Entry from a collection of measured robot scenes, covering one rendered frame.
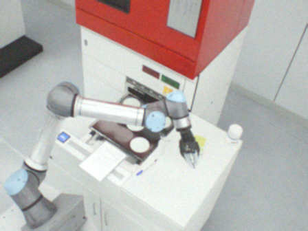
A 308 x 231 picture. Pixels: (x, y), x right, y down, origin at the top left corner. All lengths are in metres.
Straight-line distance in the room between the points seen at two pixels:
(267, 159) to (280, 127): 0.45
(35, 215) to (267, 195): 1.98
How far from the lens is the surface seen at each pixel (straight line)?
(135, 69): 2.08
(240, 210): 2.86
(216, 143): 1.90
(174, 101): 1.48
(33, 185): 1.57
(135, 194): 1.65
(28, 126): 3.25
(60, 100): 1.39
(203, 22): 1.61
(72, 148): 1.81
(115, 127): 1.97
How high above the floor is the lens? 2.39
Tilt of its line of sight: 46 degrees down
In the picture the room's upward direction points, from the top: 7 degrees clockwise
